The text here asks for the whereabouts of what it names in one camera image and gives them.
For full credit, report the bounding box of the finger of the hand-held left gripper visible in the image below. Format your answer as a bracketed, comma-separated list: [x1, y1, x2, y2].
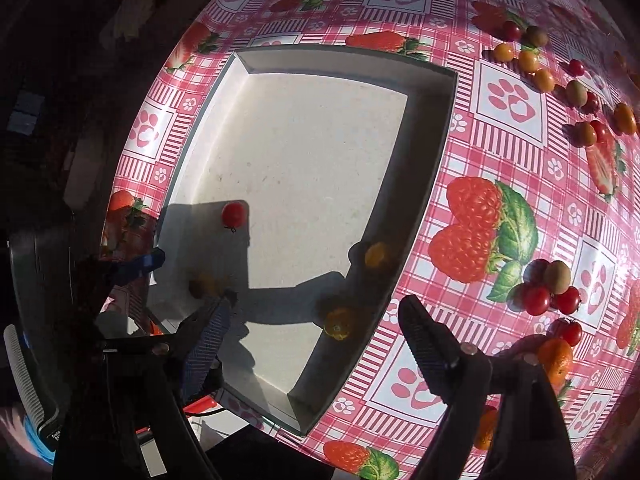
[75, 246, 167, 286]

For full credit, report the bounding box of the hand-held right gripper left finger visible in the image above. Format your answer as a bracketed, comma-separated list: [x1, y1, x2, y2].
[55, 292, 238, 480]

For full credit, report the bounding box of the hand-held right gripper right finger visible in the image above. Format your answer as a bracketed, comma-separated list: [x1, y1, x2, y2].
[397, 295, 581, 480]

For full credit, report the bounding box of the mandarin orange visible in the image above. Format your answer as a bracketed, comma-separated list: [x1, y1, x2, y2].
[472, 405, 500, 451]
[537, 338, 574, 395]

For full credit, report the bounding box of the white rectangular tray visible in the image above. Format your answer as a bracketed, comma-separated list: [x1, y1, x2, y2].
[145, 45, 460, 437]

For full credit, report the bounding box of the red object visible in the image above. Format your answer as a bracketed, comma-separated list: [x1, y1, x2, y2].
[182, 395, 221, 416]

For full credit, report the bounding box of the strawberry print checked tablecloth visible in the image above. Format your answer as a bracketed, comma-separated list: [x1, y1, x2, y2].
[100, 0, 640, 480]

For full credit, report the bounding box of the orange kumquat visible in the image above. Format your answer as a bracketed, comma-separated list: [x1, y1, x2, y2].
[613, 103, 638, 136]

